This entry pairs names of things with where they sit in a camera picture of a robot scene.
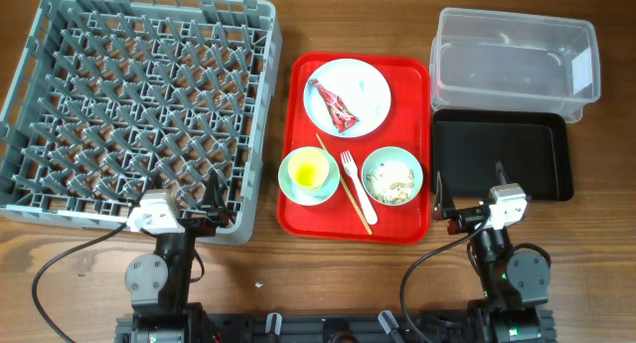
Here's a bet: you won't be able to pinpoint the mint green bowl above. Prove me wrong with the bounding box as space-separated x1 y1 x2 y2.
362 146 424 206

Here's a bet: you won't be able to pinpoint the wooden chopstick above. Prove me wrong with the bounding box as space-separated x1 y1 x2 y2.
315 133 373 236

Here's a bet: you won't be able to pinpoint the pale blue small bowl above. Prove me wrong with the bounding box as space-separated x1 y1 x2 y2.
278 149 340 206

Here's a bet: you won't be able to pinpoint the yellow plastic cup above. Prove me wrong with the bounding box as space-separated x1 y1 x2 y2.
287 147 329 193

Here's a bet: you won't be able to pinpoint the white plastic fork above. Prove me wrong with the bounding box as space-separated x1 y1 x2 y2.
341 150 379 226

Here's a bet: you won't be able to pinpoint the red snack wrapper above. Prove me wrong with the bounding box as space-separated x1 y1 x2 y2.
309 80 360 133

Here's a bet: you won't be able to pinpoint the large pale blue plate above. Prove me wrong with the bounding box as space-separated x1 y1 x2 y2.
302 59 392 138

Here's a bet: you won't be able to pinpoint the rice and nut scraps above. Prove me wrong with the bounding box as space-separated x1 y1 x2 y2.
366 161 414 205

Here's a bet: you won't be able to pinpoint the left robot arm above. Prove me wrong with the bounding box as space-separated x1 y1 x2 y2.
114 172 231 343

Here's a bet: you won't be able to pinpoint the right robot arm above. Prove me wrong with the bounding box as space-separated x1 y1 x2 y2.
433 163 557 342

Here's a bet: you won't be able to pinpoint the black plastic waste tray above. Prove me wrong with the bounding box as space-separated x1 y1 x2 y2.
431 109 573 201

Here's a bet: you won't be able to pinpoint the grey plastic dishwasher rack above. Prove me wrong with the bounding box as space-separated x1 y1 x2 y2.
1 0 282 246

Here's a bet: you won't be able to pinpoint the clear plastic waste bin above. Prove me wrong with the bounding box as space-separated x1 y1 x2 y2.
429 7 601 123

